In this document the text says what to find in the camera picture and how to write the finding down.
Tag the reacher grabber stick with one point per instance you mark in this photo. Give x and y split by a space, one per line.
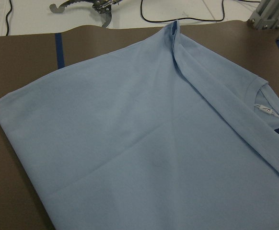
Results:
100 7

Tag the light blue t-shirt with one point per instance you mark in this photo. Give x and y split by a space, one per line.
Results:
163 134

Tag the grey aluminium frame post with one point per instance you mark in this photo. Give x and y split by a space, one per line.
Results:
265 16

